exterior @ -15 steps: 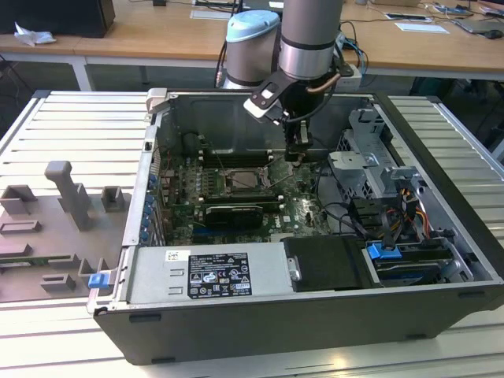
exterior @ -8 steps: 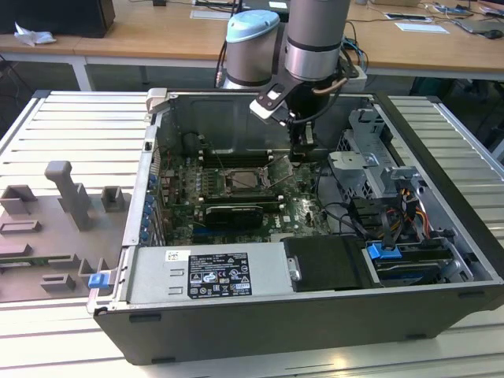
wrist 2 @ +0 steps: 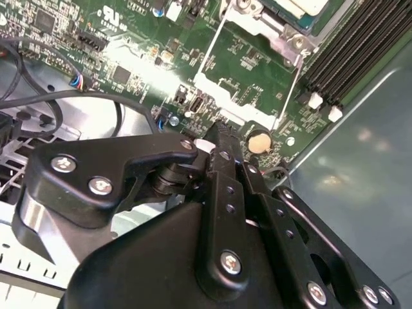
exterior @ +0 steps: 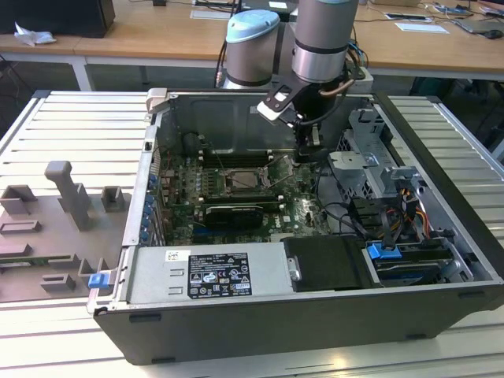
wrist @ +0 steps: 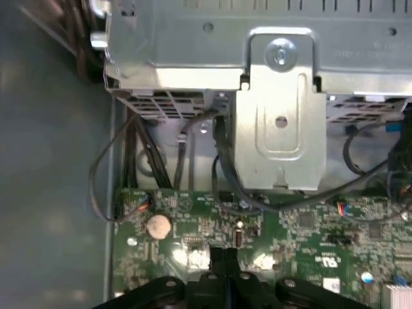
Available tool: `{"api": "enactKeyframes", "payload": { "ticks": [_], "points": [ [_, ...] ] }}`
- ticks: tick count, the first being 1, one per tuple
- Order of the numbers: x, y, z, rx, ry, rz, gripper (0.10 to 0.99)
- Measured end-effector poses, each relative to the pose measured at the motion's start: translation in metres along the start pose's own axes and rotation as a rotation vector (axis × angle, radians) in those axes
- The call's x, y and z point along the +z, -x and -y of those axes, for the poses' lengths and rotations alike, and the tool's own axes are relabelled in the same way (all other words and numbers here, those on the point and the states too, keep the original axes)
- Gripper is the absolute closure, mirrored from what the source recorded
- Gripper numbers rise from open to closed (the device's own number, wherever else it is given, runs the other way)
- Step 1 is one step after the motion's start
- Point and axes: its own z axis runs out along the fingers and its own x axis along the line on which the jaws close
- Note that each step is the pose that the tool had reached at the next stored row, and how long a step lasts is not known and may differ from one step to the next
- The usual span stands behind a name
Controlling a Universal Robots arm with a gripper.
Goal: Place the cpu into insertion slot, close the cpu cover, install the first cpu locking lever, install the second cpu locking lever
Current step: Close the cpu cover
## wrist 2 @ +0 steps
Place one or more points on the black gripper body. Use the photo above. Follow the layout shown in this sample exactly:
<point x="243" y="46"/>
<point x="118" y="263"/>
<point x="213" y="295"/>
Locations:
<point x="145" y="264"/>

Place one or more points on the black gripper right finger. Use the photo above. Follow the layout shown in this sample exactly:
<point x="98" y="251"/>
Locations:
<point x="309" y="225"/>

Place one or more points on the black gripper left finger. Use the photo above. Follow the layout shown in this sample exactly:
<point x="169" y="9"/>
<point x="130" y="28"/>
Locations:
<point x="80" y="170"/>

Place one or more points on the metal socket cover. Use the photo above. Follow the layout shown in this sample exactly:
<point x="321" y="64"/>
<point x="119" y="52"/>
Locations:
<point x="207" y="87"/>

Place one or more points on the silver green CPU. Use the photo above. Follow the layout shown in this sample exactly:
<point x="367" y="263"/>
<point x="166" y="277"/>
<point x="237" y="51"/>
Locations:
<point x="309" y="6"/>

